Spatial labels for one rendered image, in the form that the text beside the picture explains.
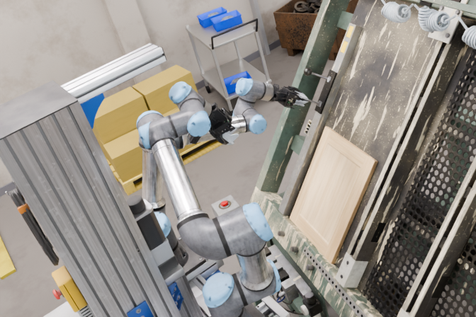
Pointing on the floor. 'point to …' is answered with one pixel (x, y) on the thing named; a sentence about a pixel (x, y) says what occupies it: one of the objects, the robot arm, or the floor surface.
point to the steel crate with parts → (306, 21)
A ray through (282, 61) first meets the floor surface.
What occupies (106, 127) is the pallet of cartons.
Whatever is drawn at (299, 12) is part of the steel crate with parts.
